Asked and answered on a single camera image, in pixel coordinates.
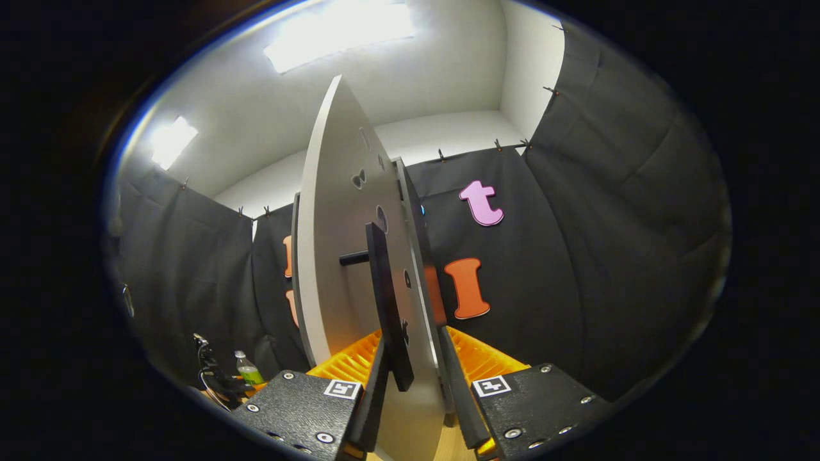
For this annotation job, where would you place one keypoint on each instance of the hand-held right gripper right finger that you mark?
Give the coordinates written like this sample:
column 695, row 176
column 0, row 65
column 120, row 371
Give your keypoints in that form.
column 458, row 397

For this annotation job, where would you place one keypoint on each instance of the beige cabinet door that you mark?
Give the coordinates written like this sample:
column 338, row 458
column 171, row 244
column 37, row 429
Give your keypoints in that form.
column 333, row 211

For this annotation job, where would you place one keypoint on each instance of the green label bottle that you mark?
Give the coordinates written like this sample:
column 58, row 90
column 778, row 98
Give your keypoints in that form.
column 248, row 372

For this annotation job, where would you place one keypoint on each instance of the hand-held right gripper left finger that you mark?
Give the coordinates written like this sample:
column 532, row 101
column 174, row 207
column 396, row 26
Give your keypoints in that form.
column 371, row 416

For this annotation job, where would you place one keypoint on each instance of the ceiling light panel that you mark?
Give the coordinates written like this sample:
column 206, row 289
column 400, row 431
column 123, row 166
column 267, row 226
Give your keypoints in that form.
column 173, row 142
column 339, row 32

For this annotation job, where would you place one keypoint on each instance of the black backdrop cloth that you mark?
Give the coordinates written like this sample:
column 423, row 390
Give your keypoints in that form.
column 608, row 256

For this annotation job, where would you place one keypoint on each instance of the grey cabinet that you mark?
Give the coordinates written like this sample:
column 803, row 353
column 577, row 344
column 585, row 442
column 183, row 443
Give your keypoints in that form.
column 410, row 192

